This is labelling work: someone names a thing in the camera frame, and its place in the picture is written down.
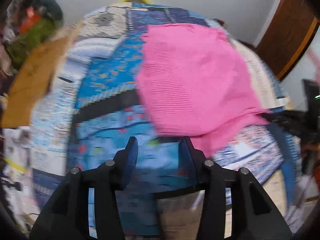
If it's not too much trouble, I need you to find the blue patchwork bedspread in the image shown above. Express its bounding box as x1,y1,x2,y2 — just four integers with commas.
31,3,301,238

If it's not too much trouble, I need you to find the clutter pile on box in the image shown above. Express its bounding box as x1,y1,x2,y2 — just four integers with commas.
1,0,63,41

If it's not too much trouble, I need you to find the pink knit sweater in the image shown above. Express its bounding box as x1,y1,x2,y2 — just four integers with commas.
136,23,266,156

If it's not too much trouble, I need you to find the brown wooden door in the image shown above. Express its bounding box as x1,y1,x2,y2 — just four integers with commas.
256,0,319,80

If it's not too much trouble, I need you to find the green storage box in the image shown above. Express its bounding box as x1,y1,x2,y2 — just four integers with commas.
5,18,56,70

